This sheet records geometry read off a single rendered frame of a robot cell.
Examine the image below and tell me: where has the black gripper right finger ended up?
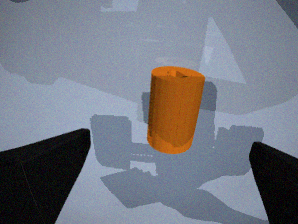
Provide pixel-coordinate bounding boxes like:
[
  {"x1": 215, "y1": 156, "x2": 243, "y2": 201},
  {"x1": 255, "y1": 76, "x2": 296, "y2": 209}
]
[{"x1": 249, "y1": 141, "x2": 298, "y2": 224}]

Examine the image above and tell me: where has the orange knob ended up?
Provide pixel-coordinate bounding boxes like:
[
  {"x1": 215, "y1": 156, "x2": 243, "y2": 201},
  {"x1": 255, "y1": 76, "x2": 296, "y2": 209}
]
[{"x1": 148, "y1": 65, "x2": 205, "y2": 155}]

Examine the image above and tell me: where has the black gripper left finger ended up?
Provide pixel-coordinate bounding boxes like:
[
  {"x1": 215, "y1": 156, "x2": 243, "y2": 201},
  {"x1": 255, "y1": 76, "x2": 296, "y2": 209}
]
[{"x1": 0, "y1": 128, "x2": 92, "y2": 224}]

